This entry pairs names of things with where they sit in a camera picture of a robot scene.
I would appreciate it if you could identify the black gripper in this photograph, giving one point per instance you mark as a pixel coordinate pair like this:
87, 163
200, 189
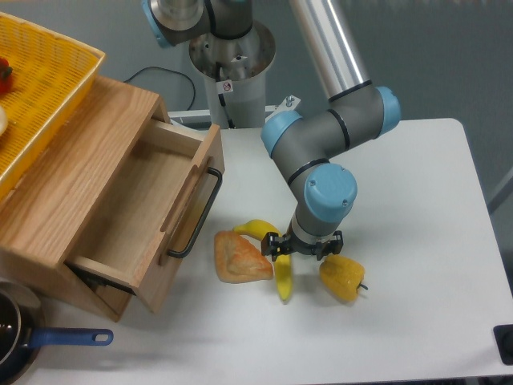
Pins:
273, 245

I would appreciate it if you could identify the yellow banana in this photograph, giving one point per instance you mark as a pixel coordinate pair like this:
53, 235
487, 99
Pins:
257, 229

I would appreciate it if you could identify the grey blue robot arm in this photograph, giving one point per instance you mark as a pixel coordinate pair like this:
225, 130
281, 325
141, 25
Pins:
302, 149

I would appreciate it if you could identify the yellow bell pepper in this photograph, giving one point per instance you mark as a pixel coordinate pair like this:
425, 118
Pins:
342, 276

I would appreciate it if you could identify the triangular pastry bread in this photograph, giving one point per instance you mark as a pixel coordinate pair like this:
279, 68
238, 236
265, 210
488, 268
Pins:
238, 261

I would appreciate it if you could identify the open wooden drawer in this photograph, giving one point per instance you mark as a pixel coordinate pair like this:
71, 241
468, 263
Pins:
149, 218

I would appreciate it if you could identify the wooden drawer cabinet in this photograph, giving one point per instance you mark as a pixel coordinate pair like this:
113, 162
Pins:
42, 219

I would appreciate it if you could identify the yellow plastic basket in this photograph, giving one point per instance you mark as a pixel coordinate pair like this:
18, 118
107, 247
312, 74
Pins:
52, 75

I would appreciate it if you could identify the white round food item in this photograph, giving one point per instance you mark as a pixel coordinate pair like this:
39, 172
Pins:
3, 121

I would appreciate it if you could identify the red tomato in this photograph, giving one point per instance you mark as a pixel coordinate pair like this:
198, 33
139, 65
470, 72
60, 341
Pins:
6, 76

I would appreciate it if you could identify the white metal bracket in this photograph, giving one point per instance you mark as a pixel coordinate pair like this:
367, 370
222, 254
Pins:
289, 103

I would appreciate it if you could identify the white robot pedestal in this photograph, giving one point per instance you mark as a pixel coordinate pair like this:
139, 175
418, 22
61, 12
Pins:
234, 74

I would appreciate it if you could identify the blue handled pan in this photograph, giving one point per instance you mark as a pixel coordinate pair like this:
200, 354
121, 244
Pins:
21, 337

